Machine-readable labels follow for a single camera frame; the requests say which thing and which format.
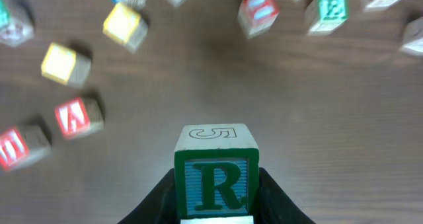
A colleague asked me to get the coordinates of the red A block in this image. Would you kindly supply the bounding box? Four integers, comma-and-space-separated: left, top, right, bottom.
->
55, 97, 104, 139

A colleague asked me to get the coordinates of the red I block centre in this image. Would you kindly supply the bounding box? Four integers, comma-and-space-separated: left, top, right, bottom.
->
237, 0, 280, 38

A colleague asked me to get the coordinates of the green B block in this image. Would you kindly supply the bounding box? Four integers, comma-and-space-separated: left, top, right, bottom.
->
305, 0, 349, 36

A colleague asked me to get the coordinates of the blue 2 block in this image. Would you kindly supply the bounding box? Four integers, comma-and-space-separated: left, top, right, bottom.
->
400, 17, 423, 56

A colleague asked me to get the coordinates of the red U block lower left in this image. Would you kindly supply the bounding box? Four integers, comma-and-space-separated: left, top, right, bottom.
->
1, 126, 51, 172

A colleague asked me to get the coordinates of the green R block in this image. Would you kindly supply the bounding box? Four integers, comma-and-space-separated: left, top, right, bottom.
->
174, 124, 259, 219

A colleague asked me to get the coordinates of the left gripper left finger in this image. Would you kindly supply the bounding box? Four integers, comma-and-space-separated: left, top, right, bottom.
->
118, 168, 177, 224

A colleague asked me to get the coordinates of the green J block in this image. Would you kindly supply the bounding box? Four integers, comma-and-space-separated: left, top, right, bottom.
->
1, 0, 35, 47

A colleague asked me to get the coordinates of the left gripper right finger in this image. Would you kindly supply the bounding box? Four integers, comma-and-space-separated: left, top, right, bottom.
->
257, 168, 315, 224

